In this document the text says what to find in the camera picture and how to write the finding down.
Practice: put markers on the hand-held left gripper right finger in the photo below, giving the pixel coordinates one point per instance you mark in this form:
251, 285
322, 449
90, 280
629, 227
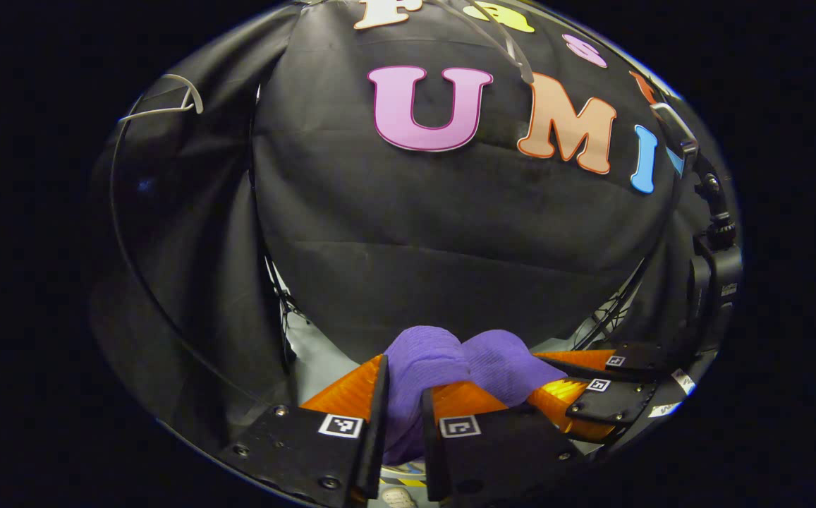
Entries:
430, 458

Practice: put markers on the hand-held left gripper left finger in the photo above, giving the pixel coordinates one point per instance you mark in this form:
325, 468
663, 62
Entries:
374, 437

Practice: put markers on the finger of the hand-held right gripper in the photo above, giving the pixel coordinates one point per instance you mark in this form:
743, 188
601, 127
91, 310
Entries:
633, 360
619, 403

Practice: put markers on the black backdrop cloth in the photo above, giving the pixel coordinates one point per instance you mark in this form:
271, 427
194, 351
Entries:
415, 233

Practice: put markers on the white clothes hanger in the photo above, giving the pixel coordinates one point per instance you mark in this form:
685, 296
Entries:
517, 60
161, 110

